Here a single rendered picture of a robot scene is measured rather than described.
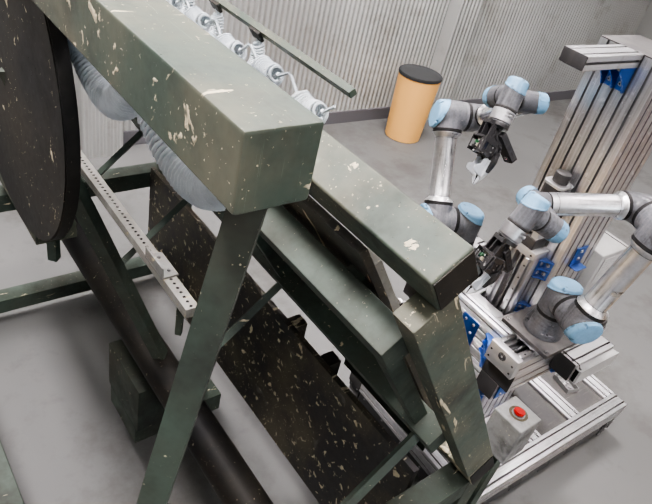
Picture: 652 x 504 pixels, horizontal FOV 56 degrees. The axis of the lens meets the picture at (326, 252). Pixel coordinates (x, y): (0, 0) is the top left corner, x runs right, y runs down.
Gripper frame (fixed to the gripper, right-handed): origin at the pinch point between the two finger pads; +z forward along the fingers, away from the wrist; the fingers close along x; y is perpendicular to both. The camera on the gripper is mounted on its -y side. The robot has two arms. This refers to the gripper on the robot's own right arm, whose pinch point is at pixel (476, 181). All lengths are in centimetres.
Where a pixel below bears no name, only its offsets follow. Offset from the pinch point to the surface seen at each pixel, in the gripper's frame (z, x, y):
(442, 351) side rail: 41, 74, 51
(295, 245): 36, 39, 73
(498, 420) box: 71, 22, -36
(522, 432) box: 70, 31, -38
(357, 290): 38, 57, 64
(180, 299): 78, -34, 67
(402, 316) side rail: 36, 77, 66
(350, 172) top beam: 17, 58, 78
